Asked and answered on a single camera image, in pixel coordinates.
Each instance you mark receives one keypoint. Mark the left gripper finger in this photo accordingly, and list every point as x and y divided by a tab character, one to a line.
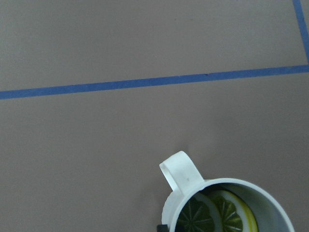
162	228

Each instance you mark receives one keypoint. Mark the white mug with handle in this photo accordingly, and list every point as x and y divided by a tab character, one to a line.
185	181

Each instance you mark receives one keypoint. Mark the lemon slice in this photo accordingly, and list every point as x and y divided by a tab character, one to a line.
236	215
199	214

